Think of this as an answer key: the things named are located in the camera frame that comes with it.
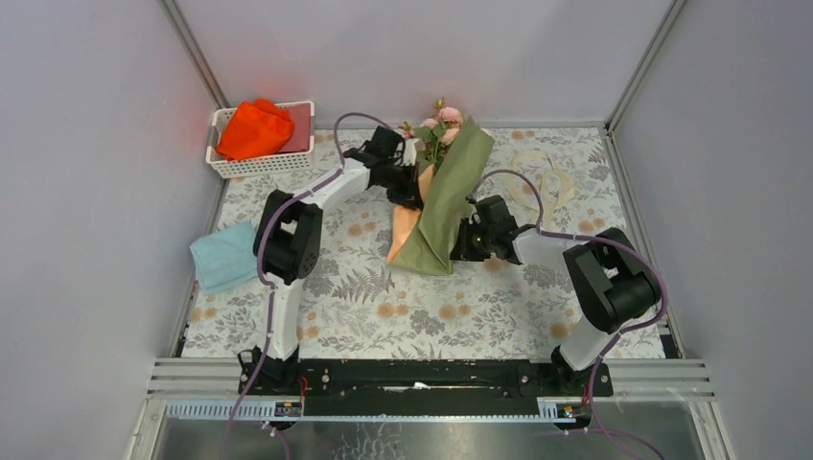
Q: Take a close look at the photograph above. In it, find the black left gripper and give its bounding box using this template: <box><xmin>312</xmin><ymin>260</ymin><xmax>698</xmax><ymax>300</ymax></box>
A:
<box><xmin>372</xmin><ymin>158</ymin><xmax>421</xmax><ymax>208</ymax></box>

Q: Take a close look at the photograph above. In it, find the orange wrapping paper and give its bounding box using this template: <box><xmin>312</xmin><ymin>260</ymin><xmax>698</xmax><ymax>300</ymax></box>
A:
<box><xmin>386</xmin><ymin>165</ymin><xmax>435</xmax><ymax>265</ymax></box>

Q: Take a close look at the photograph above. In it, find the olive green wrapping paper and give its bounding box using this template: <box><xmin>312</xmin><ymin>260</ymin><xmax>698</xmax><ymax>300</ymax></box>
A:
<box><xmin>391</xmin><ymin>118</ymin><xmax>495</xmax><ymax>276</ymax></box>

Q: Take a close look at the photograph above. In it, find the pink fake flower bunch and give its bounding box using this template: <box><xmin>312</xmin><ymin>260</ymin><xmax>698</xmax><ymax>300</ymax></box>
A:
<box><xmin>398</xmin><ymin>98</ymin><xmax>465</xmax><ymax>170</ymax></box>

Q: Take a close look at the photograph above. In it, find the cream ribbon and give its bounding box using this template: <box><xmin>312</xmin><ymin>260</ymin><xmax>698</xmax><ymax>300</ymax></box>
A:
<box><xmin>502</xmin><ymin>149</ymin><xmax>576</xmax><ymax>231</ymax></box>

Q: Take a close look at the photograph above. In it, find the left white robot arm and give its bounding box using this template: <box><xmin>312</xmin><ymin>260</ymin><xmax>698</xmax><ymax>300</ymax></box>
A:
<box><xmin>254</xmin><ymin>126</ymin><xmax>422</xmax><ymax>394</ymax></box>

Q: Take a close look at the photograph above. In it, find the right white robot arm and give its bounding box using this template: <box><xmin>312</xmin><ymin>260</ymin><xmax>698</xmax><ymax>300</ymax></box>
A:
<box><xmin>450</xmin><ymin>195</ymin><xmax>667</xmax><ymax>395</ymax></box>

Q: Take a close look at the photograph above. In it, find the dark red cloth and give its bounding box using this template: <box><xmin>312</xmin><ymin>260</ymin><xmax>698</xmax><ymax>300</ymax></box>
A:
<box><xmin>279</xmin><ymin>102</ymin><xmax>312</xmax><ymax>153</ymax></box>

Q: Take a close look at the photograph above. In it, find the white perforated plastic basket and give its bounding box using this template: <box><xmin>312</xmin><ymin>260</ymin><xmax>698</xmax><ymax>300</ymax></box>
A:
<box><xmin>205</xmin><ymin>99</ymin><xmax>315</xmax><ymax>178</ymax></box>

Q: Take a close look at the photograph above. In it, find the orange cloth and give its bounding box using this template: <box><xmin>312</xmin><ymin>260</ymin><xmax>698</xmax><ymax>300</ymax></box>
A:
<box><xmin>215</xmin><ymin>99</ymin><xmax>294</xmax><ymax>161</ymax></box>

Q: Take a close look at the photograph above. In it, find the light blue towel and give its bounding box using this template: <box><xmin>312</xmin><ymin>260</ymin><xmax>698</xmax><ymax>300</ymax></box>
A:
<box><xmin>190</xmin><ymin>221</ymin><xmax>257</xmax><ymax>294</ymax></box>

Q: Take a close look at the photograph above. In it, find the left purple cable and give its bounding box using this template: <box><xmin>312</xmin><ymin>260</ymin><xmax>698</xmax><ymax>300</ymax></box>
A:
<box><xmin>219</xmin><ymin>112</ymin><xmax>398</xmax><ymax>460</ymax></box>

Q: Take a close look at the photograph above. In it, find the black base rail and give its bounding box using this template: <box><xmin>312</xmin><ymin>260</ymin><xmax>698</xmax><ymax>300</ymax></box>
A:
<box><xmin>238</xmin><ymin>358</ymin><xmax>614</xmax><ymax>417</ymax></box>

